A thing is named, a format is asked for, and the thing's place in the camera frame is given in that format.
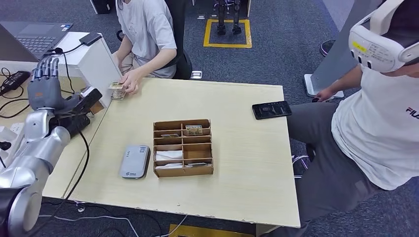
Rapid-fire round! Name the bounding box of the grey card reader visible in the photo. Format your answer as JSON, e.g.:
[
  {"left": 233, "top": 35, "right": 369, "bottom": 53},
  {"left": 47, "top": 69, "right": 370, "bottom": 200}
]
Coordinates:
[{"left": 118, "top": 145, "right": 151, "bottom": 180}]

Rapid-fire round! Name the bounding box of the white desk partition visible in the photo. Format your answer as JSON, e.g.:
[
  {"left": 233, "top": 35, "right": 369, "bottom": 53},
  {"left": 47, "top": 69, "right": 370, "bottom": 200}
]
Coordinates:
[{"left": 0, "top": 32, "right": 123, "bottom": 109}]

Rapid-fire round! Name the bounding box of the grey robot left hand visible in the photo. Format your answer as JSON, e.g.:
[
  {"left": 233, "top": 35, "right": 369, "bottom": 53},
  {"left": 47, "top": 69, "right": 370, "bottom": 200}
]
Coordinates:
[{"left": 27, "top": 56, "right": 81, "bottom": 112}]

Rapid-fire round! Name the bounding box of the white floor cable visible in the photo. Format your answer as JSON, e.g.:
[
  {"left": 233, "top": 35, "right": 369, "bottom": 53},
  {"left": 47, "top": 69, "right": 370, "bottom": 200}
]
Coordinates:
[{"left": 38, "top": 214, "right": 141, "bottom": 237}]

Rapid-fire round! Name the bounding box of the white paper sheet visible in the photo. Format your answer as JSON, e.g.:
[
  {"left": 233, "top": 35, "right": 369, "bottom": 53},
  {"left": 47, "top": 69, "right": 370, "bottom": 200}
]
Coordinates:
[
  {"left": 156, "top": 150, "right": 183, "bottom": 161},
  {"left": 156, "top": 162, "right": 184, "bottom": 170}
]

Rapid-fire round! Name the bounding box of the black looped cable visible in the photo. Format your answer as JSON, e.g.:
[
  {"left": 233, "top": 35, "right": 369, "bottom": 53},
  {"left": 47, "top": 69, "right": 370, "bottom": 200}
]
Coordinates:
[{"left": 0, "top": 67, "right": 32, "bottom": 119}]

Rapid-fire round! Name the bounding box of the grey stand with white base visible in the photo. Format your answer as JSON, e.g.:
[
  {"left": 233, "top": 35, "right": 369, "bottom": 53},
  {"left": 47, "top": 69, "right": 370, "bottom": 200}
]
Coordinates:
[{"left": 303, "top": 0, "right": 383, "bottom": 99}]

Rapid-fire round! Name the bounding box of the black external drive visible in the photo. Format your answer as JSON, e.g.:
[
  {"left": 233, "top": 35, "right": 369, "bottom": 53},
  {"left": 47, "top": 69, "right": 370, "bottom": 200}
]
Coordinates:
[{"left": 79, "top": 32, "right": 102, "bottom": 46}]

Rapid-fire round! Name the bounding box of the person wearing VR headset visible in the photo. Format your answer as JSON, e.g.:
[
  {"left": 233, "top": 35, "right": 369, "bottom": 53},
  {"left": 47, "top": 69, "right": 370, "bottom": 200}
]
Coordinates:
[{"left": 261, "top": 0, "right": 419, "bottom": 237}]

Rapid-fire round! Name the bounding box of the white power strip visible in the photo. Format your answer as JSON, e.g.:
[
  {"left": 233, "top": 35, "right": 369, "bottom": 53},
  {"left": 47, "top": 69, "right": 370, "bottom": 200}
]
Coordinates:
[{"left": 0, "top": 122, "right": 26, "bottom": 171}]

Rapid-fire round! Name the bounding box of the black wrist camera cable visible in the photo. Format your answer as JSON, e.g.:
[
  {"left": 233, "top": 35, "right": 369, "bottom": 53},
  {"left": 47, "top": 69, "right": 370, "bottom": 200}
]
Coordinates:
[{"left": 29, "top": 130, "right": 90, "bottom": 237}]

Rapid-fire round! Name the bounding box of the black office chair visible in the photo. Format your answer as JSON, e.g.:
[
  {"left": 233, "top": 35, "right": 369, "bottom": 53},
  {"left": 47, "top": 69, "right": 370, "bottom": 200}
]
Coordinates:
[{"left": 116, "top": 0, "right": 193, "bottom": 80}]

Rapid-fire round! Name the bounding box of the white VR headset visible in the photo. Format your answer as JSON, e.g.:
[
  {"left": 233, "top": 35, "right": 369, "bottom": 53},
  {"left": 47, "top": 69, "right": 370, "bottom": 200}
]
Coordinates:
[{"left": 348, "top": 0, "right": 419, "bottom": 73}]

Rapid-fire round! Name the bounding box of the dark shoe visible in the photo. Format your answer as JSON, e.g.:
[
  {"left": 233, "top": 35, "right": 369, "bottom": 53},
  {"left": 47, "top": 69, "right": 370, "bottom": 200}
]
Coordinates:
[{"left": 319, "top": 39, "right": 337, "bottom": 57}]

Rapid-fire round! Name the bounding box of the black power adapter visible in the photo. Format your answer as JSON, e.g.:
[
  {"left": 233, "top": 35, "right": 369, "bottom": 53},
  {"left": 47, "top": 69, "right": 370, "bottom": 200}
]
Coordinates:
[{"left": 0, "top": 71, "right": 32, "bottom": 96}]

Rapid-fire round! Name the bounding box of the black smartphone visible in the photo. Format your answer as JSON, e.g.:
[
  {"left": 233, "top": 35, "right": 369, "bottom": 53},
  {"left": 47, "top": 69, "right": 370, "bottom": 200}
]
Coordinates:
[{"left": 251, "top": 100, "right": 293, "bottom": 120}]

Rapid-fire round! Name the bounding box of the person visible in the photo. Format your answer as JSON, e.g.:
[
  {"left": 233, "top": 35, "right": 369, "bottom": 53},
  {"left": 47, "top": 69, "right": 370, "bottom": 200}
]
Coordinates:
[{"left": 112, "top": 0, "right": 179, "bottom": 95}]

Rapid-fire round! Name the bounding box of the chrome chair leg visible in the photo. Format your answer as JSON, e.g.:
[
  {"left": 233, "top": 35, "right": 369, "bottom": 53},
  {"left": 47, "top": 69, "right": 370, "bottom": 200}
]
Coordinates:
[{"left": 292, "top": 154, "right": 310, "bottom": 179}]

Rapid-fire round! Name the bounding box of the tan printed card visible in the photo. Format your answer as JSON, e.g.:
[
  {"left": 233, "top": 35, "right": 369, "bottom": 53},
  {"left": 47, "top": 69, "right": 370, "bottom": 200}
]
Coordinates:
[{"left": 185, "top": 124, "right": 204, "bottom": 136}]

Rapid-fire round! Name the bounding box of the person's left hand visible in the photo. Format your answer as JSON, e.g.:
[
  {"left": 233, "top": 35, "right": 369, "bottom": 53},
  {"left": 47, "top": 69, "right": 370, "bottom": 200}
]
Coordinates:
[{"left": 119, "top": 69, "right": 144, "bottom": 95}]

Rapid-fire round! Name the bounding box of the grey laptop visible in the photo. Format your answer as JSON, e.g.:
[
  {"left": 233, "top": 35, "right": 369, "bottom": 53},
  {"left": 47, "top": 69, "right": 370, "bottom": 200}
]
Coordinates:
[{"left": 0, "top": 21, "right": 74, "bottom": 63}]

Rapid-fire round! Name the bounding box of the headset person's right hand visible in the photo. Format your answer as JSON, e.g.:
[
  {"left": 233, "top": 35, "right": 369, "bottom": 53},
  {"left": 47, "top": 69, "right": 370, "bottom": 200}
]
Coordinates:
[{"left": 315, "top": 87, "right": 336, "bottom": 103}]

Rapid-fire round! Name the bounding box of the yellow floor tape strip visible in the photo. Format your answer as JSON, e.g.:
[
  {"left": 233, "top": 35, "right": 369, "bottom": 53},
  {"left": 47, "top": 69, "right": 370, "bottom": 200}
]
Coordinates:
[{"left": 168, "top": 224, "right": 256, "bottom": 237}]

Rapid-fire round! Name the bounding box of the black drive cable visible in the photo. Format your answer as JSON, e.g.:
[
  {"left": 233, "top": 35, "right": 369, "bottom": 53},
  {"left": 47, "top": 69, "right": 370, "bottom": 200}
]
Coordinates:
[{"left": 44, "top": 42, "right": 84, "bottom": 95}]

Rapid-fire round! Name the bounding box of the wooden compartment organizer box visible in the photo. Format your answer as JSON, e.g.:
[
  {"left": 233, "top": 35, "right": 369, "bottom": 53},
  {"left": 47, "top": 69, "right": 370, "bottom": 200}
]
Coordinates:
[{"left": 153, "top": 118, "right": 214, "bottom": 179}]

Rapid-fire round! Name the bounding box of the yellow floor tape square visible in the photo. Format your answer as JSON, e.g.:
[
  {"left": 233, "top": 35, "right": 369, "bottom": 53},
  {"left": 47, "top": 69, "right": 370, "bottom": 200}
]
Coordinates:
[{"left": 203, "top": 19, "right": 253, "bottom": 49}]

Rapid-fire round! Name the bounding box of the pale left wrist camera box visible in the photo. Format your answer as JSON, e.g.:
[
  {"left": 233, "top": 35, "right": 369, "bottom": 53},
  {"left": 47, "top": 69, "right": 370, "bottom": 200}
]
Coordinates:
[{"left": 55, "top": 86, "right": 103, "bottom": 116}]

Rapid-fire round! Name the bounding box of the black humanoid robot leg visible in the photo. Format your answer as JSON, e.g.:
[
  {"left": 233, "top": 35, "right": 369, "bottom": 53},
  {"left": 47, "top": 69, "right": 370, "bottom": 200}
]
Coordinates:
[
  {"left": 231, "top": 0, "right": 244, "bottom": 35},
  {"left": 216, "top": 0, "right": 227, "bottom": 36}
]

